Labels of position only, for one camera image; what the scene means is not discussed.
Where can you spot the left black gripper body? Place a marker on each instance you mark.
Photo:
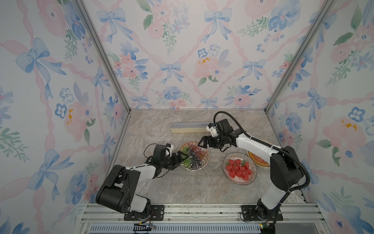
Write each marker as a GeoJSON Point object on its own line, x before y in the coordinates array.
{"type": "Point", "coordinates": [169, 162]}

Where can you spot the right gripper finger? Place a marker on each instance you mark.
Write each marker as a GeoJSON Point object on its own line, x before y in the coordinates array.
{"type": "Point", "coordinates": [207, 144]}
{"type": "Point", "coordinates": [206, 138]}

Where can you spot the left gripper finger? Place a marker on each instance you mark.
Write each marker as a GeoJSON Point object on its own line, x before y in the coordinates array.
{"type": "Point", "coordinates": [174, 164]}
{"type": "Point", "coordinates": [180, 156]}

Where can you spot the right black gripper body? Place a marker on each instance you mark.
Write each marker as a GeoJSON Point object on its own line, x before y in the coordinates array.
{"type": "Point", "coordinates": [218, 141]}

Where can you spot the plate of grapes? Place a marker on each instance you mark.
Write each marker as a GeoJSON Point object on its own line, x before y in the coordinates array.
{"type": "Point", "coordinates": [194, 156]}

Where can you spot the cream plastic wrap dispenser box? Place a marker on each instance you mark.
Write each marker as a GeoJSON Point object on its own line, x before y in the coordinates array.
{"type": "Point", "coordinates": [188, 127]}

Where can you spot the yellow plate with food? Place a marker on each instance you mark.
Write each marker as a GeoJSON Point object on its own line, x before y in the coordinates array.
{"type": "Point", "coordinates": [257, 159]}

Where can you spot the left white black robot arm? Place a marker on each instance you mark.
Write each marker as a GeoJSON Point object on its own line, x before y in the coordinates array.
{"type": "Point", "coordinates": [118, 189]}

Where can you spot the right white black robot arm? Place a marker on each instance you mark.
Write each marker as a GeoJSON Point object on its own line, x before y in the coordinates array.
{"type": "Point", "coordinates": [287, 173]}

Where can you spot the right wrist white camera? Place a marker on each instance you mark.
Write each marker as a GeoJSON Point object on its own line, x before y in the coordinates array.
{"type": "Point", "coordinates": [212, 129]}

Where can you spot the wrist white camera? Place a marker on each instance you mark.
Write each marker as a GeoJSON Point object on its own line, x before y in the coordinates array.
{"type": "Point", "coordinates": [212, 129]}
{"type": "Point", "coordinates": [169, 149]}

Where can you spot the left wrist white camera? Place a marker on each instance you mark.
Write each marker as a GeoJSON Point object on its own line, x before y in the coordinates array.
{"type": "Point", "coordinates": [169, 149]}

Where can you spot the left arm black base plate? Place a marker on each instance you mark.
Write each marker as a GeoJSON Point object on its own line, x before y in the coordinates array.
{"type": "Point", "coordinates": [153, 213]}

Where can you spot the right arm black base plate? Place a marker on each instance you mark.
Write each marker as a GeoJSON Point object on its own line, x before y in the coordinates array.
{"type": "Point", "coordinates": [255, 213]}

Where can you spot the aluminium front rail frame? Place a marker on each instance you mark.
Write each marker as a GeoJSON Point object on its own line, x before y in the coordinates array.
{"type": "Point", "coordinates": [293, 218]}

